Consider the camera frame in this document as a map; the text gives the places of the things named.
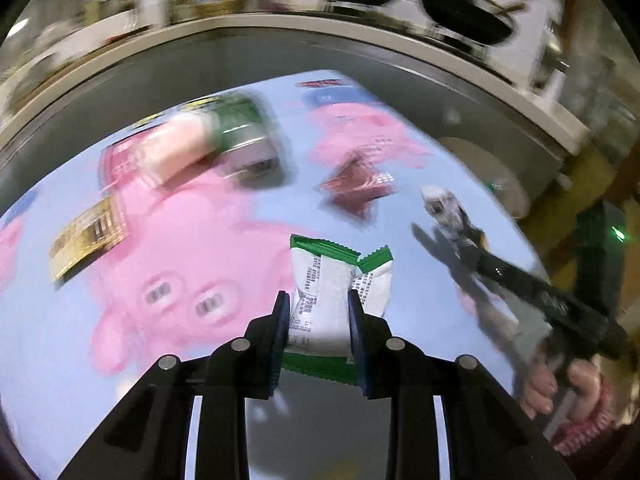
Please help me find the clear bottle with green label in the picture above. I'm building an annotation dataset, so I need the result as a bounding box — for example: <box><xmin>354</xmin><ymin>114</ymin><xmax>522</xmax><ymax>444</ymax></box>
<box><xmin>140</xmin><ymin>95</ymin><xmax>283</xmax><ymax>186</ymax></box>

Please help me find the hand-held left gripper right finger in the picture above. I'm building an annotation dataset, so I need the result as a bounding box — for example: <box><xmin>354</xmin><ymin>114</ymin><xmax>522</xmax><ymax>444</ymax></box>
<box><xmin>346</xmin><ymin>290</ymin><xmax>576</xmax><ymax>480</ymax></box>

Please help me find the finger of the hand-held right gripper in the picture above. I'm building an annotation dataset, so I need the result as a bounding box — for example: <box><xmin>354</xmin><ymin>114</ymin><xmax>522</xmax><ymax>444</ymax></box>
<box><xmin>452</xmin><ymin>211</ymin><xmax>489</xmax><ymax>262</ymax></box>

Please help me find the red snack packet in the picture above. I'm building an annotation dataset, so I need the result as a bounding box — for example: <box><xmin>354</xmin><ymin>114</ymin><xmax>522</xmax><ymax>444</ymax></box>
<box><xmin>320</xmin><ymin>152</ymin><xmax>398</xmax><ymax>218</ymax></box>

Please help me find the dark box with green light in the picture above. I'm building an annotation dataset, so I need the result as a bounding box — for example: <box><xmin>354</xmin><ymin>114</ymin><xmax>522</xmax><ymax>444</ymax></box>
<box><xmin>575</xmin><ymin>200</ymin><xmax>626</xmax><ymax>321</ymax></box>

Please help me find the green and white wrapper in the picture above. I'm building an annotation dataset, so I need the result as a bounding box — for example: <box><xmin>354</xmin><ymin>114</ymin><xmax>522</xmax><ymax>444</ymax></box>
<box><xmin>281</xmin><ymin>234</ymin><xmax>395</xmax><ymax>386</ymax></box>

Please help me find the gas stove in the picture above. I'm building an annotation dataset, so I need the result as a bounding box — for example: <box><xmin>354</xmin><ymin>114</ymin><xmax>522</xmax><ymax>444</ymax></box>
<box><xmin>320</xmin><ymin>0</ymin><xmax>521</xmax><ymax>81</ymax></box>

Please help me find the black wok with glass lid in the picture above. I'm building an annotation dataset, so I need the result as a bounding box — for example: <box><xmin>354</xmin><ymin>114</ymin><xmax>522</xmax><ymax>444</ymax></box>
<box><xmin>417</xmin><ymin>0</ymin><xmax>526</xmax><ymax>46</ymax></box>

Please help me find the kitchen counter with grey cabinets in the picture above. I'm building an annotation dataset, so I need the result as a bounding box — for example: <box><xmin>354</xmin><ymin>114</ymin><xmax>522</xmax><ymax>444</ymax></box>
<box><xmin>0</xmin><ymin>10</ymin><xmax>591</xmax><ymax>241</ymax></box>

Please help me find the person's right hand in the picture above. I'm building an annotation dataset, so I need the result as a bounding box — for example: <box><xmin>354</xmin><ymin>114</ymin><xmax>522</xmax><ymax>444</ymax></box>
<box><xmin>520</xmin><ymin>354</ymin><xmax>602</xmax><ymax>422</ymax></box>

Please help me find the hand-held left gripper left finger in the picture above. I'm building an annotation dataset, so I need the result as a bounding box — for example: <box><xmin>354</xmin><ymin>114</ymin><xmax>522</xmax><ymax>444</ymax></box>
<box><xmin>60</xmin><ymin>291</ymin><xmax>292</xmax><ymax>480</ymax></box>

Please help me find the person's right forearm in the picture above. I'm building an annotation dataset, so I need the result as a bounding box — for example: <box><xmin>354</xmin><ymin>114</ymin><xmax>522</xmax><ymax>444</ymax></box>
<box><xmin>550</xmin><ymin>380</ymin><xmax>631</xmax><ymax>456</ymax></box>

